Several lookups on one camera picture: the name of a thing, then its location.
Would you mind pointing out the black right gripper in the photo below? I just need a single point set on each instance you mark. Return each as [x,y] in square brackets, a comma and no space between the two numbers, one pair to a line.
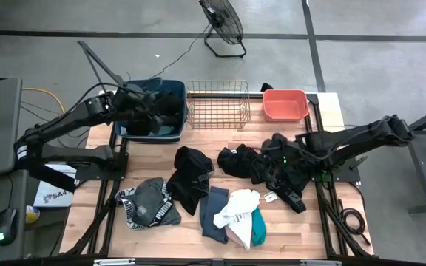
[285,162]

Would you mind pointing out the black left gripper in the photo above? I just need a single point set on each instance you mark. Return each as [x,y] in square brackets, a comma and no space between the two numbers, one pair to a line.
[144,111]

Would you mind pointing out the grey-green floral patterned cloth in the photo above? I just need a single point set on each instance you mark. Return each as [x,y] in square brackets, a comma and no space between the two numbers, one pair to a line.
[168,131]

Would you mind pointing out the black cloth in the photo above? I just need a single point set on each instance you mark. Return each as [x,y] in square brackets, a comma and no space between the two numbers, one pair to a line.
[170,103]

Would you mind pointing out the black Puma waistband briefs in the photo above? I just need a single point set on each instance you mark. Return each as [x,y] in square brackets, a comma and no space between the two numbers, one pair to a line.
[292,199]

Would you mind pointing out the black garment with striped waistband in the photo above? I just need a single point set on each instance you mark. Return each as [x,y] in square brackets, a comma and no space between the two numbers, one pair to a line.
[189,173]

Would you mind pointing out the white cloth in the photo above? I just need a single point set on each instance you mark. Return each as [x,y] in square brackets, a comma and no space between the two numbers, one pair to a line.
[240,201]

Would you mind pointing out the teal cloth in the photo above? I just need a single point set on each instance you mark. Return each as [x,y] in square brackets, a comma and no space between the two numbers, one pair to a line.
[259,229]

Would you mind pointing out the grey Puma boxer briefs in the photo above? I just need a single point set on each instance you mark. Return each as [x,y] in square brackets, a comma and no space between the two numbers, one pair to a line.
[148,201]

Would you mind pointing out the pale pink cloth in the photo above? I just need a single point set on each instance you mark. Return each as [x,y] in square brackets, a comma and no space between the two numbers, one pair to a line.
[235,236]

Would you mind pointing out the navy blue cloth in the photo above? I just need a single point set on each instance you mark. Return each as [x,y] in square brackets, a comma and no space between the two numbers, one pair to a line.
[211,214]

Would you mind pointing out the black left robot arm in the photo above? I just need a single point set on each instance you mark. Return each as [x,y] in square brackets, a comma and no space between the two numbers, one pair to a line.
[69,118]

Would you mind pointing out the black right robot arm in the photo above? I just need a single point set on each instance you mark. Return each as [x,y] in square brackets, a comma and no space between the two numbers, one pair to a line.
[361,138]

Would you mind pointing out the small white tag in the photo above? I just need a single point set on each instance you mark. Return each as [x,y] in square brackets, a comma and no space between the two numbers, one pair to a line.
[270,197]

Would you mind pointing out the navy white striped fabric bin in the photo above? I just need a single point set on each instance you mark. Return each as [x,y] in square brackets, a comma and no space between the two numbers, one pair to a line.
[178,86]

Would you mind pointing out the orange plastic bin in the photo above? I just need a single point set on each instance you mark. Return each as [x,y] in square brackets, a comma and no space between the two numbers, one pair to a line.
[285,107]

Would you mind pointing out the small black object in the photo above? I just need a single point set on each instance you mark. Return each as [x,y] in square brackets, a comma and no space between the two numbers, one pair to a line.
[266,88]

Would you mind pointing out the folding metal stand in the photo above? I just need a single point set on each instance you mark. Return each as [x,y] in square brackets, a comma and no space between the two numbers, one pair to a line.
[98,61]

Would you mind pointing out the black floor fan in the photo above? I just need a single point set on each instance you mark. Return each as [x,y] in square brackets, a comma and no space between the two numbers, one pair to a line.
[222,18]

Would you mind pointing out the white cardboard box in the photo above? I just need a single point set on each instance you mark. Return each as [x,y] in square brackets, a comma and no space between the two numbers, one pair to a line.
[54,197]

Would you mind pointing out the small yellow ball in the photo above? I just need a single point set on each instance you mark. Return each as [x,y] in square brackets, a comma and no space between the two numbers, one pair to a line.
[32,216]

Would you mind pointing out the black computer mouse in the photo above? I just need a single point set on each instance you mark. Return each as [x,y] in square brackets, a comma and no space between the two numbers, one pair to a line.
[6,221]

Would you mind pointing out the black aluminium table frame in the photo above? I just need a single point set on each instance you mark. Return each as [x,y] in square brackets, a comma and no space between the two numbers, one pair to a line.
[322,221]

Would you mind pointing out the silver metal bracket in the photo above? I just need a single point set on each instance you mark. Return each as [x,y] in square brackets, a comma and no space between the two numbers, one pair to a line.
[115,262]

